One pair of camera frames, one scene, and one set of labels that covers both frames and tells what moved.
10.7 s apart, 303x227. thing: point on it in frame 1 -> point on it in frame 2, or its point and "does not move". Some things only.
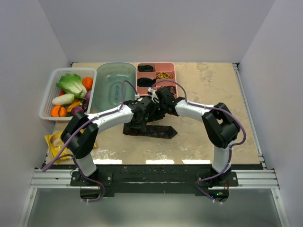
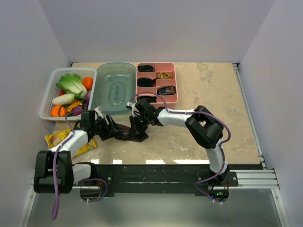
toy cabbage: x=72 y=83 does not move
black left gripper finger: x=133 y=127 -> x=108 y=134
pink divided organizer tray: x=148 y=73 does not move
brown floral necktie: x=159 y=131 -> x=123 y=133
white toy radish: x=63 y=99 does not move
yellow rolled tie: x=164 y=75 does not move
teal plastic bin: x=107 y=91 does not move
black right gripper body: x=162 y=106 -> x=144 y=117
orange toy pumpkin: x=58 y=110 does not move
